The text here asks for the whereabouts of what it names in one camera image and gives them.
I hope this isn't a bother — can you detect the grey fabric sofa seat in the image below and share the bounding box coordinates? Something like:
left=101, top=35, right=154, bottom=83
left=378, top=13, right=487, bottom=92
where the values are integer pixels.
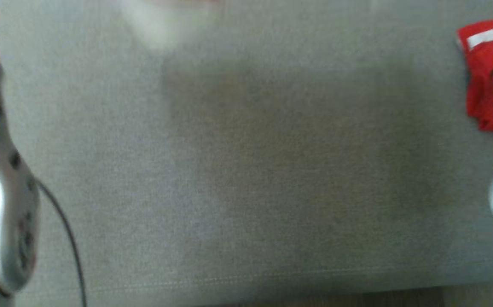
left=0, top=0, right=493, bottom=304

